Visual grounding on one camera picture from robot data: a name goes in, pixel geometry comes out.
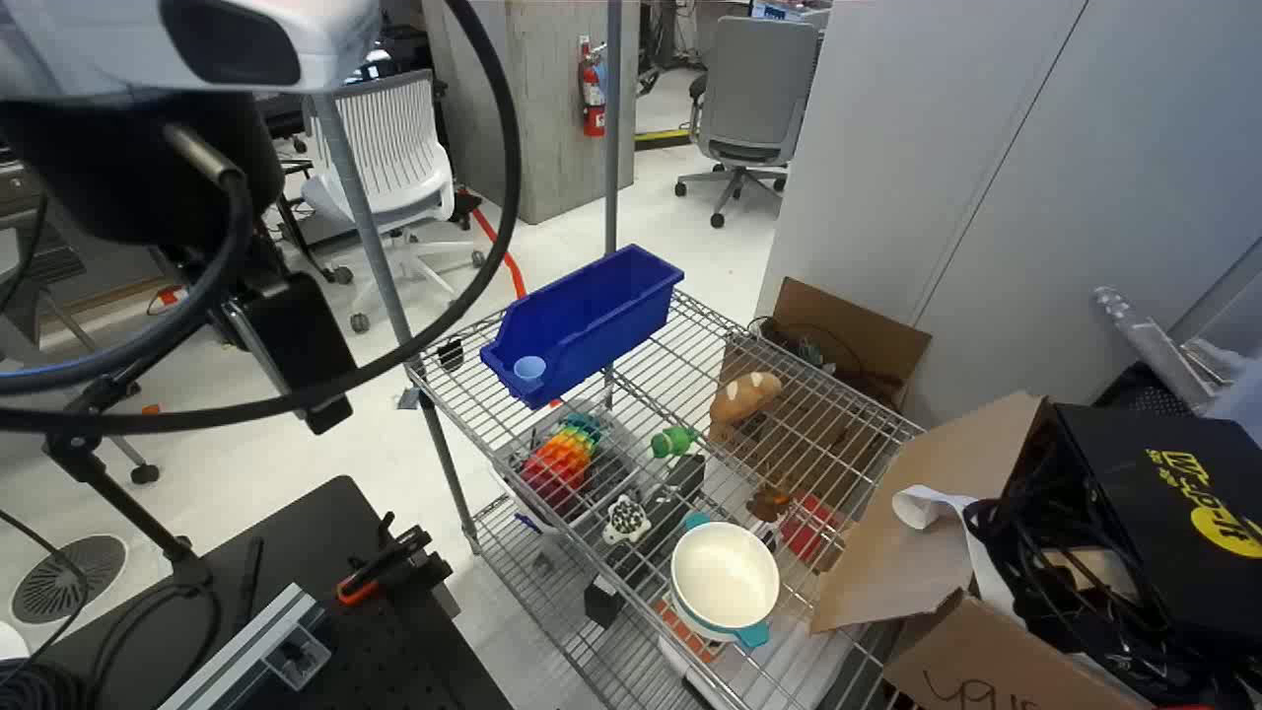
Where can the small grey green object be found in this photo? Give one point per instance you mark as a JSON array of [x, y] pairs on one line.
[[624, 520]]

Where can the small black shelf clip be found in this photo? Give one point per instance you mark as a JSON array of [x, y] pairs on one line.
[[452, 354]]

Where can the small brown toy object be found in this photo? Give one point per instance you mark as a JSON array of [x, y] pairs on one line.
[[771, 503]]

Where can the red toy object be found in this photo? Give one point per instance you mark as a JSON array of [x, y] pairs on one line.
[[810, 530]]

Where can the small black object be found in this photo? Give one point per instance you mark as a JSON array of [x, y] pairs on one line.
[[601, 606]]

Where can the blue plastic bin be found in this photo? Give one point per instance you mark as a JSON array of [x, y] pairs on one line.
[[592, 308]]

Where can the small green toy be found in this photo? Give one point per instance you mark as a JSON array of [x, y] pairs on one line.
[[676, 445]]

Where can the small open cardboard box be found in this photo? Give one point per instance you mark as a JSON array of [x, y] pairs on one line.
[[843, 337]]

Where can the white bowl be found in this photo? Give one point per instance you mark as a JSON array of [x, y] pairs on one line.
[[725, 576]]

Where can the red fire extinguisher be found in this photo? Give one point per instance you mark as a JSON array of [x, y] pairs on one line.
[[592, 83]]

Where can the grey office chair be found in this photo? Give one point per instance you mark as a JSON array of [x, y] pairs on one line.
[[754, 92]]

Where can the teal dish under bowl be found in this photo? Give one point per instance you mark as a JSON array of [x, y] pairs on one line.
[[754, 637]]

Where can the white mesh office chair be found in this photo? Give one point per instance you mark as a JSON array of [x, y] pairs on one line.
[[390, 159]]

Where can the black orange clamp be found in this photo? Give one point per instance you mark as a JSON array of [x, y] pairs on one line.
[[390, 562]]

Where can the white crumpled paper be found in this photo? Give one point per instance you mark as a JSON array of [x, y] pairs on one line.
[[934, 508]]

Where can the large cardboard box flap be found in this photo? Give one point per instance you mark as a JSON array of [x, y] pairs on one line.
[[922, 525]]

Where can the cardboard box with writing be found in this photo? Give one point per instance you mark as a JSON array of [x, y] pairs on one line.
[[998, 666]]

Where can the black bag yellow print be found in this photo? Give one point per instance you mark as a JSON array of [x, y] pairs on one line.
[[1165, 497]]

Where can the round floor drain grate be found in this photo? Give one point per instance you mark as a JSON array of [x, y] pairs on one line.
[[66, 576]]

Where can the black camera stand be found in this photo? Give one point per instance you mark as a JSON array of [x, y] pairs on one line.
[[298, 349]]

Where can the aluminium extrusion rail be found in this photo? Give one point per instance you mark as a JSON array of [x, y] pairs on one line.
[[250, 651]]

